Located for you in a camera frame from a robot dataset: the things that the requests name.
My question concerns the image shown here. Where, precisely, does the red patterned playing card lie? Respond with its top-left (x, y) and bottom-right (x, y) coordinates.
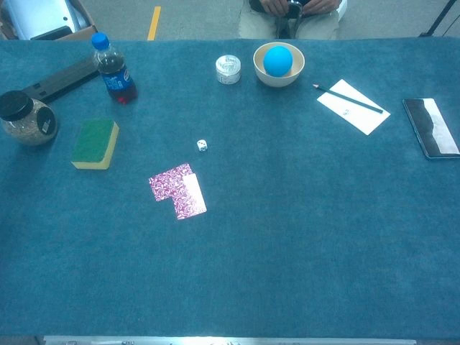
top-left (171, 173), bottom-right (208, 221)
top-left (148, 162), bottom-right (195, 203)

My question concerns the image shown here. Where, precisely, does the teal table cloth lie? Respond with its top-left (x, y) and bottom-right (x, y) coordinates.
top-left (0, 37), bottom-right (460, 339)

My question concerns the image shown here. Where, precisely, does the cream bowl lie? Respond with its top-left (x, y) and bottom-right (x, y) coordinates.
top-left (252, 42), bottom-right (305, 88)

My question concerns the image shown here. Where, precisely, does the small round white tin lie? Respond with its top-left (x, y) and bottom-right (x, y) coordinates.
top-left (215, 54), bottom-right (242, 86)

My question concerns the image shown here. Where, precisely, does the blue ball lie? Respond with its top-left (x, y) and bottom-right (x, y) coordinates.
top-left (263, 45), bottom-right (293, 78)

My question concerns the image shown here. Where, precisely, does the dark green pencil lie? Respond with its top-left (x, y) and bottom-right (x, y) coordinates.
top-left (312, 83), bottom-right (384, 114)

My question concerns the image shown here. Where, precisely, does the white paper sheet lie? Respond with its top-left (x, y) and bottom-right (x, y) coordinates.
top-left (316, 78), bottom-right (391, 137)

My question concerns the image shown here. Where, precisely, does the green yellow sponge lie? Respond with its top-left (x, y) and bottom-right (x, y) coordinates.
top-left (70, 118), bottom-right (120, 171)

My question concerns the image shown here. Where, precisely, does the cola bottle blue cap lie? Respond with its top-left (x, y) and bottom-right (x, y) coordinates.
top-left (91, 32), bottom-right (139, 105)

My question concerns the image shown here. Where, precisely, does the yellow floor tape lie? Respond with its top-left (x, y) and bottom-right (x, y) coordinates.
top-left (147, 6), bottom-right (162, 41)

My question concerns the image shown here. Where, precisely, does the seated person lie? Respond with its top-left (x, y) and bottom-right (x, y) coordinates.
top-left (239, 0), bottom-right (349, 40)

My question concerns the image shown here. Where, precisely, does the chrome metal tube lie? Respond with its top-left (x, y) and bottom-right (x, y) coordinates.
top-left (276, 0), bottom-right (303, 39)

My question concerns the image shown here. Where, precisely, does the dark flat bar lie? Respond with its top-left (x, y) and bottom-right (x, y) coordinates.
top-left (22, 57), bottom-right (100, 105)

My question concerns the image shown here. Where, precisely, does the cardboard box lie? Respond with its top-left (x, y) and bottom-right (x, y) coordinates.
top-left (0, 0), bottom-right (98, 41)

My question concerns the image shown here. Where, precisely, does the black smartphone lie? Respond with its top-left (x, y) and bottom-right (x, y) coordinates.
top-left (402, 97), bottom-right (460, 160)

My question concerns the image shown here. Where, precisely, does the glass jar black lid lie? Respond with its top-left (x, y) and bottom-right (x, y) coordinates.
top-left (0, 90), bottom-right (60, 147)

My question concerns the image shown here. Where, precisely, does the white panel in box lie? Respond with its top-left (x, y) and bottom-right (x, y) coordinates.
top-left (3, 0), bottom-right (91, 40)

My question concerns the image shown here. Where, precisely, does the black tripod leg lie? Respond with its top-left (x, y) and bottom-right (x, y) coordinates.
top-left (418, 0), bottom-right (459, 38)

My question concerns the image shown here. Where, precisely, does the metal table rail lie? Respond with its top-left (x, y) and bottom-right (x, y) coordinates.
top-left (42, 336), bottom-right (418, 345)

